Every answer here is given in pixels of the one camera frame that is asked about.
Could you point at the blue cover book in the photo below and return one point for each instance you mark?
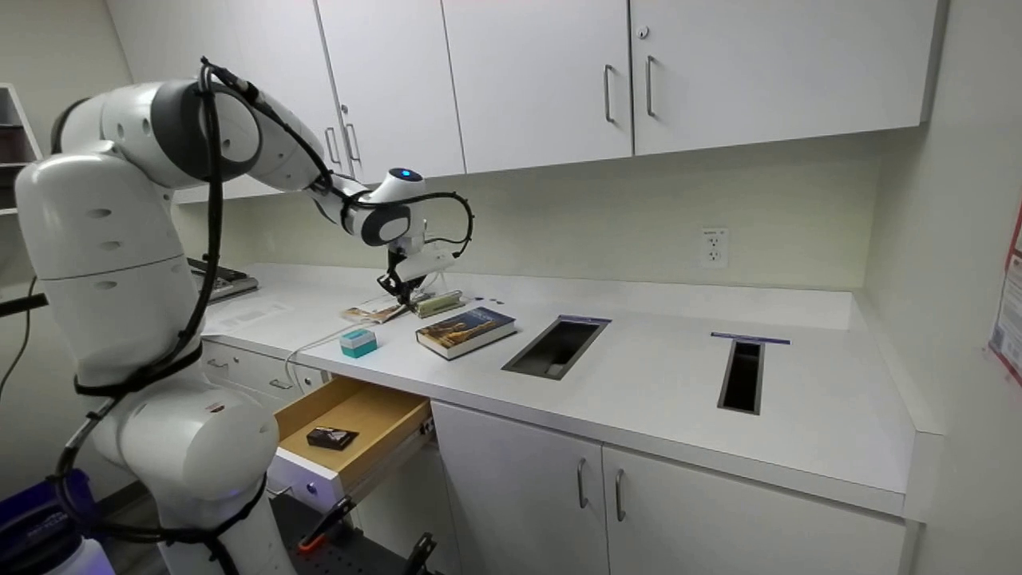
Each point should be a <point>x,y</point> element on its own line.
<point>466,330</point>

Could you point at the white wall outlet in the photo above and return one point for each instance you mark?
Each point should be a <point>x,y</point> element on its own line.
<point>712,247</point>

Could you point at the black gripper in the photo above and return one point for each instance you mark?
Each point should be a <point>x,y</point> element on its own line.
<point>403,274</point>

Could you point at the narrow countertop slot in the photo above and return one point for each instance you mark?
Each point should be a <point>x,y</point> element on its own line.
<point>742,373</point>

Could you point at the white upper cabinet door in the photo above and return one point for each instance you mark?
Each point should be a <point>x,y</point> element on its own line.
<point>394,73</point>
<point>277,51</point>
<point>787,66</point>
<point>530,73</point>

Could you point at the small black box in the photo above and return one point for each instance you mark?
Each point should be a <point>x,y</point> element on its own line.
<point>333,439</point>

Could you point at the white wall shelf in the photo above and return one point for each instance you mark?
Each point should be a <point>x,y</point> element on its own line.
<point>11,170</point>

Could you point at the red bordered wall poster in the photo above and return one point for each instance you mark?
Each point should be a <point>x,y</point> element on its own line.
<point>1007,307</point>

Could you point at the white lower cabinet door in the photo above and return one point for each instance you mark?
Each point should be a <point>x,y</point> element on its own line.
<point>744,532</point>
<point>511,500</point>

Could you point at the rectangular countertop opening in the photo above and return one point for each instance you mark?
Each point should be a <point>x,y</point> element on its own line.
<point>557,350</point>

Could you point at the black camera stand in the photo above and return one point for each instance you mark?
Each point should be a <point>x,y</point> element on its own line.
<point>18,305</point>

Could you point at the wooden drawer white front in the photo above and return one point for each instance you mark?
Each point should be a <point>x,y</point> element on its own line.
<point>371,409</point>

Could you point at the blue bin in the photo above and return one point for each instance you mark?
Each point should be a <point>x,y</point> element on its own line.
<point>34,500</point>

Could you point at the small teal box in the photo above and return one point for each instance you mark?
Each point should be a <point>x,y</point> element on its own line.
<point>360,341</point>

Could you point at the paper magazine stack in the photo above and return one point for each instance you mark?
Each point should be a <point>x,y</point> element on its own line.
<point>371,314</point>

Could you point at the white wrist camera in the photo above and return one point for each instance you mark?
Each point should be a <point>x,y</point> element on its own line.
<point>436,259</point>

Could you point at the white locked drawer front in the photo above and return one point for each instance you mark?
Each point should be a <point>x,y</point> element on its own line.
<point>256,370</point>

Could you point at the white cabinet door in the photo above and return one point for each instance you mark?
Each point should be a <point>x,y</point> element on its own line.
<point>744,532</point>
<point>787,66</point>
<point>530,73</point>
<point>277,51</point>
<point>511,500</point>
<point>394,73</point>

